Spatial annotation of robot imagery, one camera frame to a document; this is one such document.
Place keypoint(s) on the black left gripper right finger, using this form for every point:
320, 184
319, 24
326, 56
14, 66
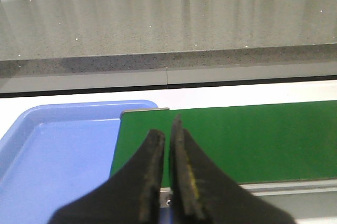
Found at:
203, 193

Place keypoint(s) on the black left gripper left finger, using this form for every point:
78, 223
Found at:
132, 195

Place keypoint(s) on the blue plastic tray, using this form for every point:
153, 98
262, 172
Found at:
54, 154

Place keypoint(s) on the green conveyor belt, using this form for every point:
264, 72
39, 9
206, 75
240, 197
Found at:
250, 142

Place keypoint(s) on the grey speckled stone counter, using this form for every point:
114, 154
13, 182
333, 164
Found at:
86, 45

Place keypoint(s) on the aluminium conveyor frame rail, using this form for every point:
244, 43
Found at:
289, 185

